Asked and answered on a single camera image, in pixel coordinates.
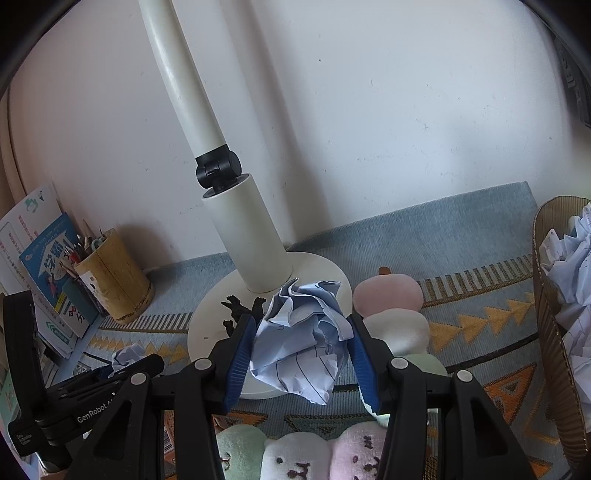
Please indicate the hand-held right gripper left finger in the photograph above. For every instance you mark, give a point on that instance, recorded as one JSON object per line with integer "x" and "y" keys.
{"x": 240, "y": 364}

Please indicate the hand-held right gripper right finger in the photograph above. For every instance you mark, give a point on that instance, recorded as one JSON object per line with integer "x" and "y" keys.
{"x": 364, "y": 369}

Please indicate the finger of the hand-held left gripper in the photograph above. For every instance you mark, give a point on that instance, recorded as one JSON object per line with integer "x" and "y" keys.
{"x": 147, "y": 364}
{"x": 104, "y": 373}

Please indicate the small paper ball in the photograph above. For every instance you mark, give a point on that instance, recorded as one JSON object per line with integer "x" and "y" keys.
{"x": 129, "y": 355}

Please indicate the lined paper ball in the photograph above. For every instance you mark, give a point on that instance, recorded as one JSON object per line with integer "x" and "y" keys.
{"x": 300, "y": 332}

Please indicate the small printed packet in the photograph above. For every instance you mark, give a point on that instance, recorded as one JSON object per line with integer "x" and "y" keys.
{"x": 168, "y": 438}

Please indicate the golden ribbed bowl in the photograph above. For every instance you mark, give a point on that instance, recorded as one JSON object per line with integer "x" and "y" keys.
{"x": 549, "y": 369}

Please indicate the row of upright books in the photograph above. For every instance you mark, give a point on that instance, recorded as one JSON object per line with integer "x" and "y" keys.
{"x": 57, "y": 341}

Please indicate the dark dinosaur figurine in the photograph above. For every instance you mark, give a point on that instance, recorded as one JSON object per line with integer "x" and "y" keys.
{"x": 240, "y": 309}

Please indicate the pink white green dango plush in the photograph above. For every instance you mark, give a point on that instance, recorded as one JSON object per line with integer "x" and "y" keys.
{"x": 388, "y": 295}

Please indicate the black mesh pen cup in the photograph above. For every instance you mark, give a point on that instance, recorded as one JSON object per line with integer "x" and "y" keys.
{"x": 81, "y": 295}

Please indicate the bamboo pen holder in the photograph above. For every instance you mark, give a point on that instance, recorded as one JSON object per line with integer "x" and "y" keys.
{"x": 115, "y": 281}

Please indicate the blue cover book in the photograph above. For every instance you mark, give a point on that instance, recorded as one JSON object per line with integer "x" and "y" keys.
{"x": 51, "y": 263}

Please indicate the dango plush with faces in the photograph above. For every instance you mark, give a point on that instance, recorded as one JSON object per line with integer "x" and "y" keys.
{"x": 295, "y": 457}

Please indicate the white desk lamp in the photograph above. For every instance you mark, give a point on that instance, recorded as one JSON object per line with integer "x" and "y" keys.
{"x": 244, "y": 240}

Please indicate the bunch of pens and pencils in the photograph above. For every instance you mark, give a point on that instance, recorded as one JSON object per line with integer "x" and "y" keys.
{"x": 85, "y": 244}

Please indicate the patterned woven tablecloth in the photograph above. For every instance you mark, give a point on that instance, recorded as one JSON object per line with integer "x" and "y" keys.
{"x": 461, "y": 240}

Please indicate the beige striped curtain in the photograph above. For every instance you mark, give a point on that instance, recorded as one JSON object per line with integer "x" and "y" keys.
{"x": 9, "y": 161}

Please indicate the crumpled papers in bowl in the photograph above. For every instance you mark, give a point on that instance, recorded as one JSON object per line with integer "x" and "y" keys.
{"x": 568, "y": 258}

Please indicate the black frame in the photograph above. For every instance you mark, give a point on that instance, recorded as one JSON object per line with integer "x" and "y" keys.
{"x": 577, "y": 83}

